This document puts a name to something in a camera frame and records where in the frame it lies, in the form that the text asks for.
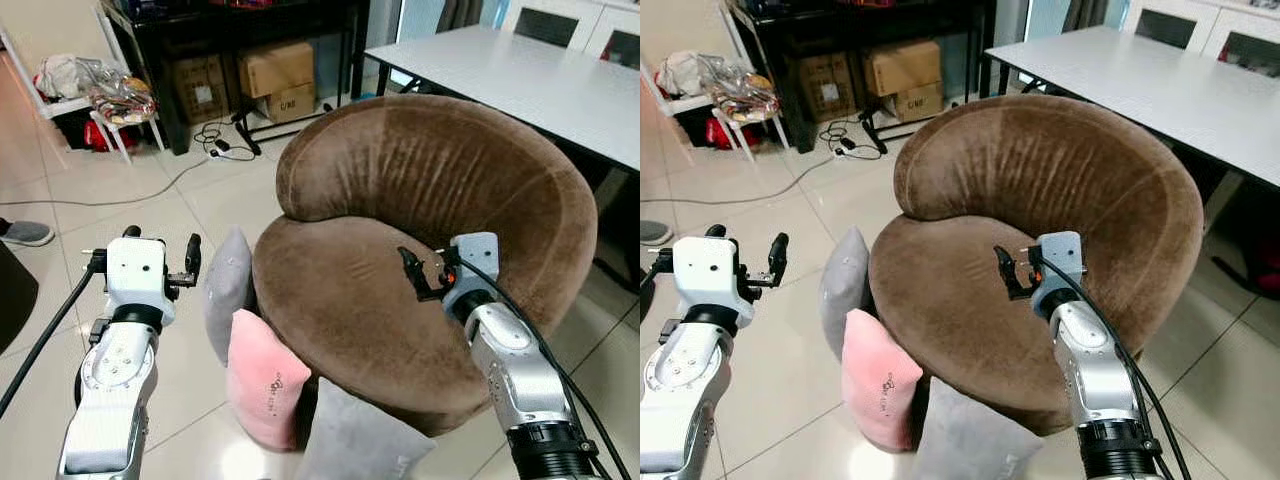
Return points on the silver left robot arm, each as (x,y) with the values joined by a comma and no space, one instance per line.
(115,390)
(690,390)

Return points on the white cabinet with glass doors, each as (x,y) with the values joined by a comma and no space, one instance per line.
(1200,25)
(570,25)

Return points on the grey shoe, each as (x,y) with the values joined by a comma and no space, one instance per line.
(25,233)
(653,232)

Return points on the grey pillow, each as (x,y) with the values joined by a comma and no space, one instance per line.
(228,290)
(970,440)
(842,285)
(355,440)

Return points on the white rectangular table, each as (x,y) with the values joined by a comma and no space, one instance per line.
(1150,85)
(520,80)

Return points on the dark cardboard box with label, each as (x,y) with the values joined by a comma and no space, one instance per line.
(828,88)
(200,90)

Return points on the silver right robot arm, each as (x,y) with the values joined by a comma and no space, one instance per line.
(520,380)
(1105,380)

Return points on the brown round velvet sofa chair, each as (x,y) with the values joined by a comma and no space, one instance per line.
(1040,200)
(400,200)

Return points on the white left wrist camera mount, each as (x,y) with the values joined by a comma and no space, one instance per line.
(138,275)
(705,275)

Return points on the black desk frame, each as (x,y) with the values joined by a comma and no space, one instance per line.
(170,25)
(790,25)

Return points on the small printed cardboard box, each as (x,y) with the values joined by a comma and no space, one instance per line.
(915,102)
(290,103)

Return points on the black chair base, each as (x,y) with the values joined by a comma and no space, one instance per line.
(612,272)
(1245,275)

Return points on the pink pillow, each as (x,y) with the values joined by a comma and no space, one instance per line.
(265,385)
(878,385)

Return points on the red bag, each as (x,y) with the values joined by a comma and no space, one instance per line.
(105,137)
(725,133)

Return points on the large plain cardboard box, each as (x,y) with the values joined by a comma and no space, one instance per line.
(277,68)
(902,66)

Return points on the white stool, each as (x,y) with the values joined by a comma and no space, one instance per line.
(60,108)
(700,105)

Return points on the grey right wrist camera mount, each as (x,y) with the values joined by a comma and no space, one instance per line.
(1060,262)
(472,265)

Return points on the pile of bags and clutter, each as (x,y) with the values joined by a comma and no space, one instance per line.
(735,88)
(110,90)

